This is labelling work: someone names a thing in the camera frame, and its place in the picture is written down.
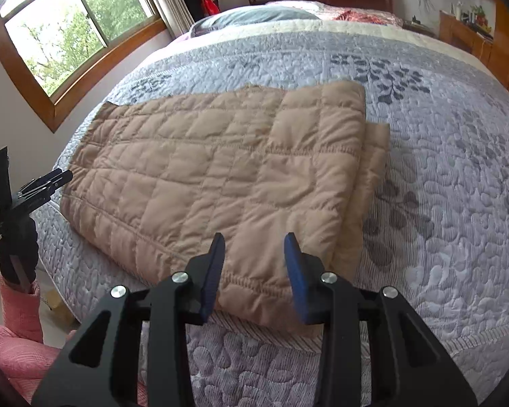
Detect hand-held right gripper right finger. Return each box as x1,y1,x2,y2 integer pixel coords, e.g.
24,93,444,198
283,232,478,407

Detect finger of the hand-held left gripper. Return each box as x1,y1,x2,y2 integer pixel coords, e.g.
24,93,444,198
19,169,64,193
19,171,74,202

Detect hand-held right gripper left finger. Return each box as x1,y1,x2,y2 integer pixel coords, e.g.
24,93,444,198
32,233,226,407

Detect beige quilted coat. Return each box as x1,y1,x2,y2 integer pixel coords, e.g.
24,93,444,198
59,80,391,321

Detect person's left forearm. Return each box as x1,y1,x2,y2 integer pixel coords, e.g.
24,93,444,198
0,273,45,344

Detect person's left hand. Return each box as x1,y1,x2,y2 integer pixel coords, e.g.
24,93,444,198
0,220,39,291

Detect brown paper bag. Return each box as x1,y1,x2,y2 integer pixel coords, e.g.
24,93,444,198
40,288,75,323

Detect grey patterned quilted bedspread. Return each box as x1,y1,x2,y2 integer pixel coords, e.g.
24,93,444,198
32,21,509,407

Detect person's pink clothing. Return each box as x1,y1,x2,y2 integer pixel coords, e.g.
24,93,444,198
0,324,79,407

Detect large wood-framed window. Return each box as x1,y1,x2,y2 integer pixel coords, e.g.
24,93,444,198
0,0,168,133

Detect white sheer curtain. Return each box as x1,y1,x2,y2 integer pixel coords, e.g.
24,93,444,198
146,0,196,39

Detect blue-grey pillow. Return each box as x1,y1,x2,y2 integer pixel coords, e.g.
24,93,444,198
190,6,319,37

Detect red patterned cloth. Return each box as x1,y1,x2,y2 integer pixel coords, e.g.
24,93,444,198
333,9,384,24

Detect dark nightstand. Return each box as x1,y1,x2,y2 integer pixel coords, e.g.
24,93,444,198
403,17,435,37

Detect wooden desk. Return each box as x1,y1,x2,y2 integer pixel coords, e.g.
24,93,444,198
439,11,495,58

